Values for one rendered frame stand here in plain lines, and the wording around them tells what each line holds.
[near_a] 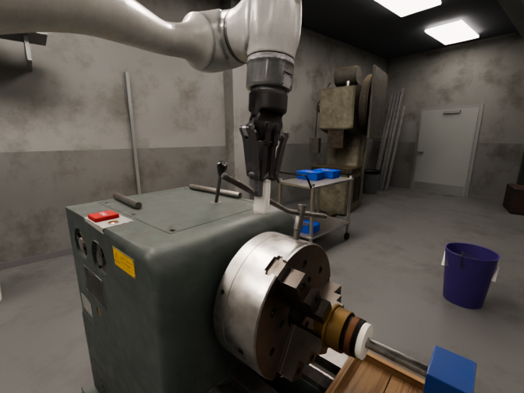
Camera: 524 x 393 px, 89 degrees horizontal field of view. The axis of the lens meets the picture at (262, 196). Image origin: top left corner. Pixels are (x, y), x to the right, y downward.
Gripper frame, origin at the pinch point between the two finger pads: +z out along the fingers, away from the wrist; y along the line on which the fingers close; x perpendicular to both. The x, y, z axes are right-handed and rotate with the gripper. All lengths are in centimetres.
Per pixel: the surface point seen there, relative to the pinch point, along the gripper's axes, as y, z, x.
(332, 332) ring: 6.4, 25.6, -15.2
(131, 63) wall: 123, -120, 341
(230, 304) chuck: -4.9, 22.7, 2.5
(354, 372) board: 23, 45, -15
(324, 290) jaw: 18.5, 24.2, -7.1
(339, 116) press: 415, -90, 182
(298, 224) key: 12.7, 7.4, -1.2
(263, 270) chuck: -0.3, 15.1, -1.8
